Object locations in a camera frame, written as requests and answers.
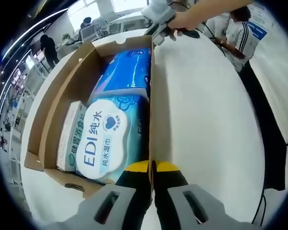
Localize white office chair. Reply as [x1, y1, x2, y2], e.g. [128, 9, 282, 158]
[81, 25, 98, 39]

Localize brown cardboard shoe box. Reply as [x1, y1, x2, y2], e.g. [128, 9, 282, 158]
[23, 35, 159, 204]

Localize blue wall poster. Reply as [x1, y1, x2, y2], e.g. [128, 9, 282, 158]
[248, 20, 270, 41]

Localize white green medicine box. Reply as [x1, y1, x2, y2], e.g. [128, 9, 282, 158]
[55, 100, 88, 172]

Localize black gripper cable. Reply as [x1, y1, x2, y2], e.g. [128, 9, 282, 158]
[201, 20, 228, 58]

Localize blue soft tissue pack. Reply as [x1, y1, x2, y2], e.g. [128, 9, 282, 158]
[93, 47, 152, 95]

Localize soft wet wipes pack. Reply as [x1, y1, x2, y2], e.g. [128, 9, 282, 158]
[75, 93, 151, 185]

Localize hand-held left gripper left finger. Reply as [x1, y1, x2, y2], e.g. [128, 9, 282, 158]
[78, 161, 152, 230]

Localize black hanging cable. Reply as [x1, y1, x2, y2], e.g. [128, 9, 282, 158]
[253, 190, 267, 225]

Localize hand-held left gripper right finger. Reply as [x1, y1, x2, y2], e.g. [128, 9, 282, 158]
[153, 161, 228, 230]

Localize person's right hand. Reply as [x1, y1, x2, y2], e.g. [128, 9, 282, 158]
[168, 10, 203, 41]

